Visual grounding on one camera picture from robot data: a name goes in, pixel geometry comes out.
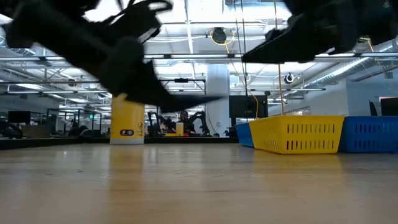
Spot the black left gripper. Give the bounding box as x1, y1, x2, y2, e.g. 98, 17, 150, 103
98, 36, 224, 114

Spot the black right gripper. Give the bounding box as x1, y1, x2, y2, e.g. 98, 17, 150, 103
241, 0, 364, 65

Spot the person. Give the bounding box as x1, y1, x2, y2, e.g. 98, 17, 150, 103
177, 110, 191, 135

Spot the white square column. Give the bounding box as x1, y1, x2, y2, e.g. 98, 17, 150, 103
205, 63, 231, 137

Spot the yellow white wipes canister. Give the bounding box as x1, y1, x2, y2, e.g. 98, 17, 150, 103
109, 92, 146, 146

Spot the yellow plastic basket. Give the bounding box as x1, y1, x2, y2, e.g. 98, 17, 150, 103
248, 115, 346, 155

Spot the black office chair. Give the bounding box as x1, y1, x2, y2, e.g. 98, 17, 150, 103
67, 124, 94, 138
0, 120, 24, 140

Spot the black aluminium cell frame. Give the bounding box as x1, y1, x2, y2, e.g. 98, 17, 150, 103
0, 136, 239, 151

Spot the yellow hanging cable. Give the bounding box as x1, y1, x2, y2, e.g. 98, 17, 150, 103
273, 0, 285, 116

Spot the black wall monitor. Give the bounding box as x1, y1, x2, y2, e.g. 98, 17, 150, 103
228, 95, 269, 119

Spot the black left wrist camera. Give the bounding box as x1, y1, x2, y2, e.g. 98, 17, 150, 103
105, 0, 174, 44

